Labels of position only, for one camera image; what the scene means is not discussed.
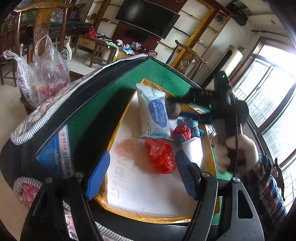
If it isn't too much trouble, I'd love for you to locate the floral quilted table cover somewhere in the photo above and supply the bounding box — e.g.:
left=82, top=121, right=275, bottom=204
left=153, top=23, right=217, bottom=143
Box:
left=0, top=53, right=149, bottom=241

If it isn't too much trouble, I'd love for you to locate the blue white card box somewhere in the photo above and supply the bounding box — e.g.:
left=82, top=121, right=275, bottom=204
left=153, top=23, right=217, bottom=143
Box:
left=37, top=125, right=74, bottom=179

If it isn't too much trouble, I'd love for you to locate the green mahjong table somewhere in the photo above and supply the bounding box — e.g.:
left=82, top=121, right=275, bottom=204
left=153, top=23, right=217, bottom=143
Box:
left=34, top=56, right=234, bottom=232

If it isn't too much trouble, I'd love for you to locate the blue towel with rubber band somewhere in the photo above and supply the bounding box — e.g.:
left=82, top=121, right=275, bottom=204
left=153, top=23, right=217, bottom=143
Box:
left=177, top=118, right=204, bottom=138

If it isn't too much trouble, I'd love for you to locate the wooden chair by wall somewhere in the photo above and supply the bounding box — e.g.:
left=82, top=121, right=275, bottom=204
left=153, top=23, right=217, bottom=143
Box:
left=166, top=40, right=208, bottom=80

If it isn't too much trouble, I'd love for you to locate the window with metal bars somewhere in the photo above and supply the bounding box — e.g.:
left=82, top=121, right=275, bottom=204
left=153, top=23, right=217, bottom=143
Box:
left=231, top=37, right=295, bottom=208

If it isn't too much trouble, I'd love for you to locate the brown knitted yarn bundle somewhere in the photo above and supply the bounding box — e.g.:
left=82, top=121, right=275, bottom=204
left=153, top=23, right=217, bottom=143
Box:
left=165, top=100, right=181, bottom=120

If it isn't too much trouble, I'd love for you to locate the dark wooden chair left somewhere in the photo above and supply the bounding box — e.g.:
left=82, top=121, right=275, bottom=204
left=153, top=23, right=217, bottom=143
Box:
left=0, top=1, right=73, bottom=88

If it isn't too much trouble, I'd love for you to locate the small red plastic bag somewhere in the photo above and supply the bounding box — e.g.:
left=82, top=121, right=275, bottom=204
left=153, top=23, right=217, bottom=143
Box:
left=172, top=122, right=192, bottom=140

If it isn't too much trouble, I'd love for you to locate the low wooden coffee table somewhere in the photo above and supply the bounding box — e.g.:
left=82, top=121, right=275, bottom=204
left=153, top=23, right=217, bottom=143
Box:
left=74, top=34, right=121, bottom=68

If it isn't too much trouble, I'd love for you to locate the white foam box yellow tape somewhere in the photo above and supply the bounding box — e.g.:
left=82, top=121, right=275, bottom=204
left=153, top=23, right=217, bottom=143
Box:
left=93, top=78, right=220, bottom=225

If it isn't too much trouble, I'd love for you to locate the plaid shirt forearm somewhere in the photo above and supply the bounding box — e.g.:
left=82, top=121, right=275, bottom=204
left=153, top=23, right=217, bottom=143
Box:
left=241, top=155, right=287, bottom=240

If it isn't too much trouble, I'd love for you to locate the white standing air conditioner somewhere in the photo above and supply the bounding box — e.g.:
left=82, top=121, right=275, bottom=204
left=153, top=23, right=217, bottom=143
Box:
left=201, top=45, right=243, bottom=89

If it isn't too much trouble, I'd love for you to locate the white gloved right hand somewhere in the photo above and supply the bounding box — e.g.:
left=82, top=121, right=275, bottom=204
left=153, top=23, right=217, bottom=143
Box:
left=210, top=134, right=259, bottom=177

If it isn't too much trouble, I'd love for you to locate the wet wipes pack blue label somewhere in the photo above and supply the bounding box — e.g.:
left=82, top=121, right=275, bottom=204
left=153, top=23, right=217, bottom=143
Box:
left=137, top=83, right=171, bottom=139

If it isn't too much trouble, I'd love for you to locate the black wall television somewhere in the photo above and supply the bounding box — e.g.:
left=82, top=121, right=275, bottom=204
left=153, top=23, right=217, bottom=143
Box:
left=115, top=0, right=180, bottom=39

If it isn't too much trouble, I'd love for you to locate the clear plastic bag red print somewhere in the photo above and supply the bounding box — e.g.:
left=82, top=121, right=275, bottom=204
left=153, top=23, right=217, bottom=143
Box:
left=3, top=35, right=70, bottom=108

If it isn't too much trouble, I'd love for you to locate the round mahjong table centre panel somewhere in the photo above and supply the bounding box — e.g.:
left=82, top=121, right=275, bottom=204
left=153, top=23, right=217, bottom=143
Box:
left=190, top=103, right=210, bottom=114

